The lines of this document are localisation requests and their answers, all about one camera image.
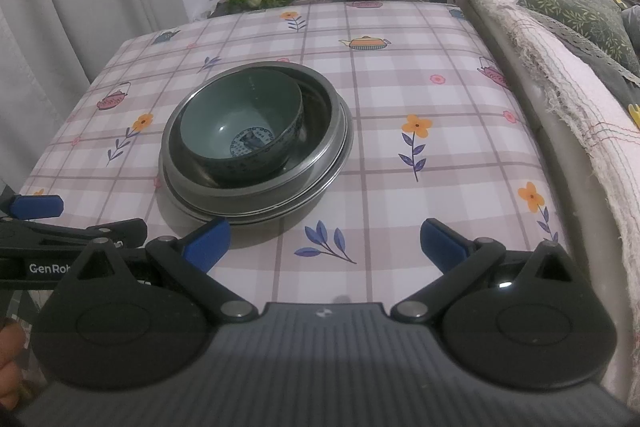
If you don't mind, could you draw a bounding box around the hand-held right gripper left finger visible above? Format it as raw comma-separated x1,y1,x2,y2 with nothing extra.
75,217,257,324

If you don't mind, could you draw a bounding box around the green ceramic bowl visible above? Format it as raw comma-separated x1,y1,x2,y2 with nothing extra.
179,71,306,184

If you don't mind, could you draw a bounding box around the white curtain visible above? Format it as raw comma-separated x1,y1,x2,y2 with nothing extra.
0,0,212,194

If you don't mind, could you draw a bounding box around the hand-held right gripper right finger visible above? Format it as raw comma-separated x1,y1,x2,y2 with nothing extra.
390,217,590,324

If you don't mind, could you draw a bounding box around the person's left hand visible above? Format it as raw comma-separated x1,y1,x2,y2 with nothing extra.
0,319,27,411

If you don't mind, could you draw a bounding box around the plaid printed tablecloth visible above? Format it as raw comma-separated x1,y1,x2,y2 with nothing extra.
20,0,574,308

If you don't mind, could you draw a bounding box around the green leaf-pattern pillow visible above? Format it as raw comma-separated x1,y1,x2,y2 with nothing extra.
515,0,637,74

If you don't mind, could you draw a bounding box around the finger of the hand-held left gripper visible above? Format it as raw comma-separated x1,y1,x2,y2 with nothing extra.
0,194,65,221
0,217,149,254

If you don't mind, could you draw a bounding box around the large steel bowl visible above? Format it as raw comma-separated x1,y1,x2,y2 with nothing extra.
160,72,355,217

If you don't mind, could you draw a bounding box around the white fringed blanket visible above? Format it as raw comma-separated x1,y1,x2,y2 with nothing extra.
465,7,640,404

